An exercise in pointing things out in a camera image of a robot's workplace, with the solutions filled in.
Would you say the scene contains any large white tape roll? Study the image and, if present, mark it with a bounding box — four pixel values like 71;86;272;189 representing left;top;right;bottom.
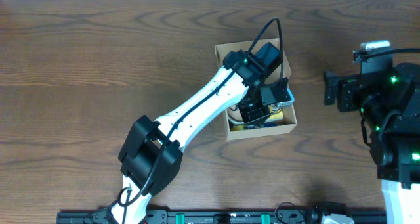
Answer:
227;107;243;125

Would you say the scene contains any small yellow tape roll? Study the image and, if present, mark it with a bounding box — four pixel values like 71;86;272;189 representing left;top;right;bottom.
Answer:
230;125;245;131

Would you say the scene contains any cardboard box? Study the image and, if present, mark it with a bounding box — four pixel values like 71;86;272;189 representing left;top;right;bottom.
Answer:
215;38;297;141

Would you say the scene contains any blue ballpoint pen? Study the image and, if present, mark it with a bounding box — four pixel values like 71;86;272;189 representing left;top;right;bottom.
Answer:
245;122;278;129

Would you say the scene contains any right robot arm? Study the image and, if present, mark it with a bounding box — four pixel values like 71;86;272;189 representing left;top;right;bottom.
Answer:
324;40;419;223

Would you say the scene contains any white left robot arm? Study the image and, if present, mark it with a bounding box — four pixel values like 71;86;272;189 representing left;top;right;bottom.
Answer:
110;46;283;223

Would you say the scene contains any yellow sticky note pad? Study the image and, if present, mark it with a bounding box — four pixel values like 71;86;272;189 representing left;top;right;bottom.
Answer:
266;106;284;123

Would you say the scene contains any black mounting rail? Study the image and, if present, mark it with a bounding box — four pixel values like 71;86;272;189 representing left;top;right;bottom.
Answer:
56;202;393;224

